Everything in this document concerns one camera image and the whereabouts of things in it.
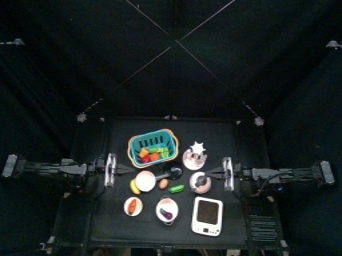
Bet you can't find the purple toy eggplant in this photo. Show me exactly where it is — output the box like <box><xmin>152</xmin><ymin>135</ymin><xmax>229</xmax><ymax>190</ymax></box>
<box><xmin>159</xmin><ymin>208</ymin><xmax>175</xmax><ymax>221</ymax></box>

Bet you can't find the plate with dark item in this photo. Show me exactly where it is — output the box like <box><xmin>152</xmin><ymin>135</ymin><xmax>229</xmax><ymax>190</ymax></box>
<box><xmin>188</xmin><ymin>171</ymin><xmax>213</xmax><ymax>195</ymax></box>

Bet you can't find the yellow toy banana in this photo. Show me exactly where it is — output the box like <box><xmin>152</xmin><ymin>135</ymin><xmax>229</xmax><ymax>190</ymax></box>
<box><xmin>128</xmin><ymin>178</ymin><xmax>141</xmax><ymax>195</ymax></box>

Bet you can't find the white and pink toy plate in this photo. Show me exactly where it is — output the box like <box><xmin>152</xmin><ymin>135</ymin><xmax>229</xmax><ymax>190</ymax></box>
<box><xmin>181</xmin><ymin>148</ymin><xmax>208</xmax><ymax>171</ymax></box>

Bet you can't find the red toy vegetable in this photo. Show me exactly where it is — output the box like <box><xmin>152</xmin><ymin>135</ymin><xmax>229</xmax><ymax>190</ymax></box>
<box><xmin>140</xmin><ymin>152</ymin><xmax>161</xmax><ymax>164</ymax></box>

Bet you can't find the white star-shaped toy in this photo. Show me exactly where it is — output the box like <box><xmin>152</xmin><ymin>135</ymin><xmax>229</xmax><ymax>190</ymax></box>
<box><xmin>188</xmin><ymin>141</ymin><xmax>207</xmax><ymax>155</ymax></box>

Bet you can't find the teal basket with orange rim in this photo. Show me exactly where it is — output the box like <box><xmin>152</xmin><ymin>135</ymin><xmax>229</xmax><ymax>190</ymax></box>
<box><xmin>127</xmin><ymin>128</ymin><xmax>180</xmax><ymax>169</ymax></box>

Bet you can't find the black round lid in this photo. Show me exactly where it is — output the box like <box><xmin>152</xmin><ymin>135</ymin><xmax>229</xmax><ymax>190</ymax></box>
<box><xmin>161</xmin><ymin>161</ymin><xmax>184</xmax><ymax>181</ymax></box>

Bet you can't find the green toy cucumber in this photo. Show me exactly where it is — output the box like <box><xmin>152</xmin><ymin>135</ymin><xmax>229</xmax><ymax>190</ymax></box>
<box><xmin>167</xmin><ymin>184</ymin><xmax>187</xmax><ymax>194</ymax></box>

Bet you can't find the green toy vegetable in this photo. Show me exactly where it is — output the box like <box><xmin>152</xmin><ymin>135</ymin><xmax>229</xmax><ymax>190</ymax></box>
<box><xmin>148</xmin><ymin>145</ymin><xmax>171</xmax><ymax>160</ymax></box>

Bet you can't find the small white oval plate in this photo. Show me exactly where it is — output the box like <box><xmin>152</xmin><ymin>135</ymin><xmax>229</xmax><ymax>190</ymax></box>
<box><xmin>123</xmin><ymin>196</ymin><xmax>144</xmax><ymax>218</ymax></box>

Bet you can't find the black label with white text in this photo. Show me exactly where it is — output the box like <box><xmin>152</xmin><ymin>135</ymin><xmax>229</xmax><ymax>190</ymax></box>
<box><xmin>247</xmin><ymin>214</ymin><xmax>279</xmax><ymax>247</ymax></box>

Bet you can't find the white toy pan black handle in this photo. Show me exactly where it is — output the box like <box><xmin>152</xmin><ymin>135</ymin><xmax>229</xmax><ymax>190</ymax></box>
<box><xmin>133</xmin><ymin>170</ymin><xmax>172</xmax><ymax>193</ymax></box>

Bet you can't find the white bowl with handles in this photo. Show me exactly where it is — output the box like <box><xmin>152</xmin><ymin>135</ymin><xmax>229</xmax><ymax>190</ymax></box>
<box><xmin>155</xmin><ymin>195</ymin><xmax>180</xmax><ymax>226</ymax></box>

